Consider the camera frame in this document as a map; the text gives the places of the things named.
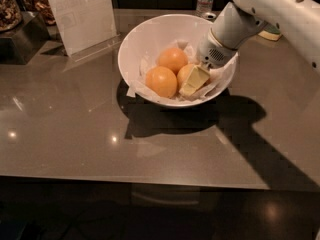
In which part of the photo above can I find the dark metal stand box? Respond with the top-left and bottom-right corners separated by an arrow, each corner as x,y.
0,12 -> 50,65

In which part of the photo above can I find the yellow green sponge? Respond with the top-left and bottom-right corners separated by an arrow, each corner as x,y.
259,24 -> 282,41

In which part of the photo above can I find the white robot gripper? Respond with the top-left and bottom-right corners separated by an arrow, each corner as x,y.
179,2 -> 266,97

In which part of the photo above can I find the clear acrylic sign holder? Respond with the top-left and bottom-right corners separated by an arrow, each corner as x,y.
48,0 -> 117,57

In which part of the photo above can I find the snack jar at back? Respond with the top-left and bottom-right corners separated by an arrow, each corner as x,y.
22,0 -> 56,26

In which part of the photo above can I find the glass jar of nuts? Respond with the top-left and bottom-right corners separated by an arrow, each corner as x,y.
0,0 -> 22,32

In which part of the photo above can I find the silver soda can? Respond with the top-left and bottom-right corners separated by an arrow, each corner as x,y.
202,12 -> 217,22

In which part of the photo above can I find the white paper liner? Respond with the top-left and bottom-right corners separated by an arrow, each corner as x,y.
118,38 -> 239,108

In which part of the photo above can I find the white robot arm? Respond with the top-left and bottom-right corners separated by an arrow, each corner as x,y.
179,0 -> 320,97

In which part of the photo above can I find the orange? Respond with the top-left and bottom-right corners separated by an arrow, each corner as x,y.
145,66 -> 178,98
157,47 -> 188,74
177,63 -> 194,89

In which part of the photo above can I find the white ceramic bowl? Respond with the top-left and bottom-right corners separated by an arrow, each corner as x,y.
117,13 -> 240,109

